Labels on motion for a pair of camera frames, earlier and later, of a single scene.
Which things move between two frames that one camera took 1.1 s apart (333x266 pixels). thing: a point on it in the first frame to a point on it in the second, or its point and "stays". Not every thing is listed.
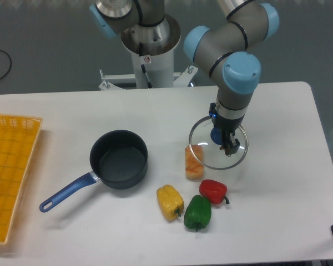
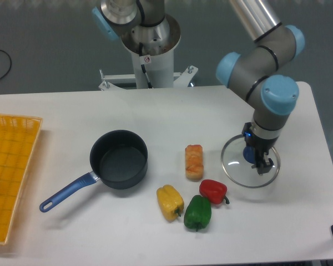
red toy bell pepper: [215, 191] stays
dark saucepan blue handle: [118, 158] stays
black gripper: [230, 144] to [261, 146]
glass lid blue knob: [205, 141] to [237, 158]
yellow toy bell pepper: [171, 202] stays
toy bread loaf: [193, 169] stays
